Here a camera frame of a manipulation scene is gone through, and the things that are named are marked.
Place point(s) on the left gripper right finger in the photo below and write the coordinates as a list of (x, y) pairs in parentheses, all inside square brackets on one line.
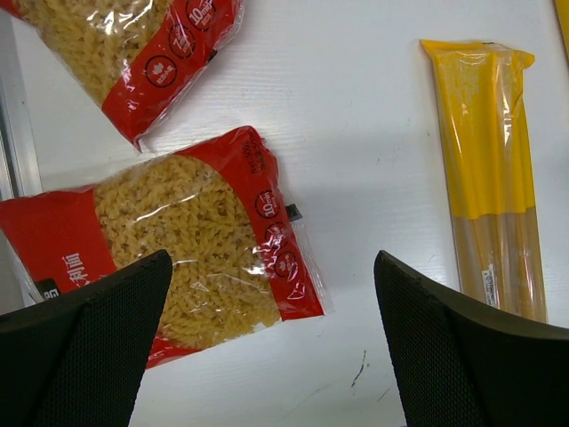
[(461, 362)]

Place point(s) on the yellow spaghetti pack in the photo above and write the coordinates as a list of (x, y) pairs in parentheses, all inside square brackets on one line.
[(489, 174), (562, 11)]

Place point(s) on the red macaroni bag upper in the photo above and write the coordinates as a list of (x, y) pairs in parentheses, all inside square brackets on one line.
[(135, 59)]

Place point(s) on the red macaroni bag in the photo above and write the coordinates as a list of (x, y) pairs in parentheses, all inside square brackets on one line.
[(135, 59), (215, 208)]

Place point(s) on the red macaroni bag lower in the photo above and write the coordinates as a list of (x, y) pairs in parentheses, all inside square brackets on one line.
[(215, 208)]

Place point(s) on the yellow spaghetti pack left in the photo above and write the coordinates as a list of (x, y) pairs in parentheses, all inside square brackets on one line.
[(489, 174)]

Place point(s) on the aluminium rail left edge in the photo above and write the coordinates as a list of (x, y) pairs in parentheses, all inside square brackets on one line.
[(20, 175)]

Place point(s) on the yellow spaghetti pack right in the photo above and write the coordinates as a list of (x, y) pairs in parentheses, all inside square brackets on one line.
[(562, 11)]

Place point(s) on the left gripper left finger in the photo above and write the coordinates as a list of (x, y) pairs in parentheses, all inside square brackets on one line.
[(78, 359)]

